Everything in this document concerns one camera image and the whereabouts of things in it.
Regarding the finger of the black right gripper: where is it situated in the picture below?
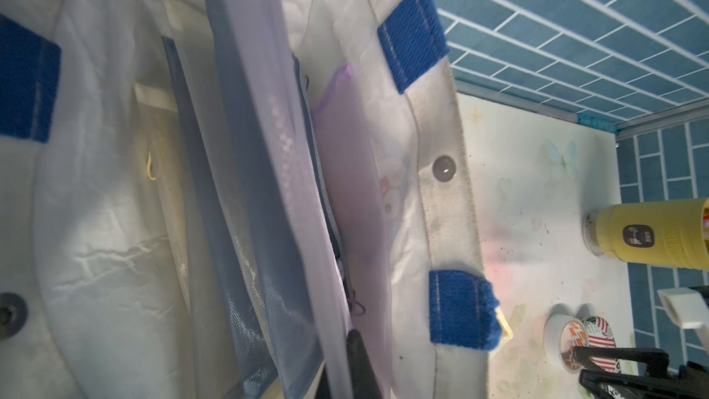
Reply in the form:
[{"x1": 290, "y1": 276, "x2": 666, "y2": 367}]
[{"x1": 571, "y1": 345, "x2": 709, "y2": 399}]

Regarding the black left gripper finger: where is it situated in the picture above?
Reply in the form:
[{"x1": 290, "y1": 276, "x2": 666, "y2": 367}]
[{"x1": 346, "y1": 330, "x2": 382, "y2": 399}]

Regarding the grey blue zipper pouch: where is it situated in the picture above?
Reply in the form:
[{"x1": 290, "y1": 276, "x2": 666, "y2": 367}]
[{"x1": 206, "y1": 0, "x2": 322, "y2": 398}]

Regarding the yellow trim mesh pouch top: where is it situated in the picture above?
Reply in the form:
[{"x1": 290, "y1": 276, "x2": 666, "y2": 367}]
[{"x1": 133, "y1": 83, "x2": 190, "y2": 305}]

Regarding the pale purple mesh pouch back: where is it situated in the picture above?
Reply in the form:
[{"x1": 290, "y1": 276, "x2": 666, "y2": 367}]
[{"x1": 225, "y1": 0, "x2": 354, "y2": 398}]

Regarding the white canvas tote bag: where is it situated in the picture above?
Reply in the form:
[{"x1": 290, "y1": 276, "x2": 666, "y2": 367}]
[{"x1": 1, "y1": 0, "x2": 501, "y2": 398}]

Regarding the striped flag drink can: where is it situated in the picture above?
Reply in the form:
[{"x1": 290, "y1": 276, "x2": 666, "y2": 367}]
[{"x1": 581, "y1": 316, "x2": 621, "y2": 373}]

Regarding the roll of clear tape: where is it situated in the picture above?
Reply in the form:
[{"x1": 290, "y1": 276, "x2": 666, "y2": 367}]
[{"x1": 543, "y1": 314, "x2": 588, "y2": 373}]

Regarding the yellow cup with markers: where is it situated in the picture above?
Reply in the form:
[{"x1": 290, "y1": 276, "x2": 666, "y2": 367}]
[{"x1": 583, "y1": 199, "x2": 708, "y2": 271}]

